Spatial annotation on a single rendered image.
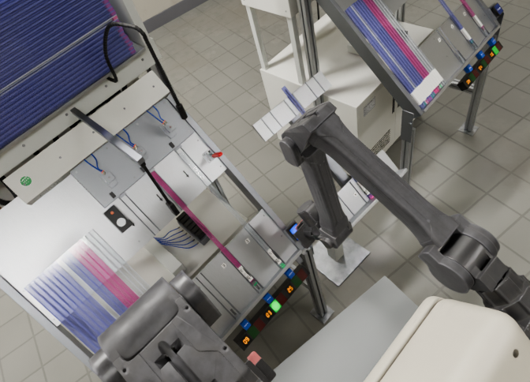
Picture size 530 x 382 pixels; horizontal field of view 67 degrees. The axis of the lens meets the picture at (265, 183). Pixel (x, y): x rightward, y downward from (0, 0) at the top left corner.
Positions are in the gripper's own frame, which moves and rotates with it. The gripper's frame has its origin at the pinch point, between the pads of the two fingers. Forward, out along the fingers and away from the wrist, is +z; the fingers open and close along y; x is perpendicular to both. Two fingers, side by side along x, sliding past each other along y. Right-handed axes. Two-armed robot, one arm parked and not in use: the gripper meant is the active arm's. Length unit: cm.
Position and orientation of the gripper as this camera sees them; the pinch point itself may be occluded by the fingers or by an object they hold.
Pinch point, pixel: (297, 229)
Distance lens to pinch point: 135.2
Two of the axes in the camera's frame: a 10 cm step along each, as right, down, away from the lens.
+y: -6.6, 6.7, -3.3
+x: 6.4, 7.4, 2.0
